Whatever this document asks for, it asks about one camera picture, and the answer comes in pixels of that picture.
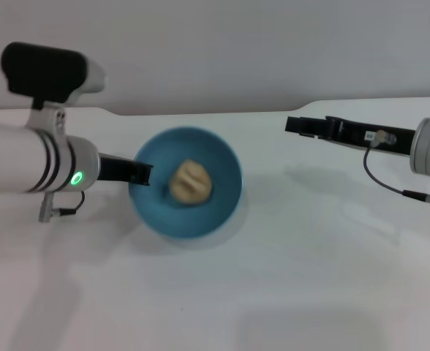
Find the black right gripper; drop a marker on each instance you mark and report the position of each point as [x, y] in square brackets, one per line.
[376, 137]

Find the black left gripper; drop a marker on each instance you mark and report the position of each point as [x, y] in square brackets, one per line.
[114, 168]

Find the tan egg yolk pastry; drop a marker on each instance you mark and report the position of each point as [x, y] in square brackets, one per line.
[191, 184]

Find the blue bowl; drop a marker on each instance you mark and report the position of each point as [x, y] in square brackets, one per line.
[200, 204]

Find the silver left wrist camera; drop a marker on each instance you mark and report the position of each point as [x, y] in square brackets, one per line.
[43, 73]

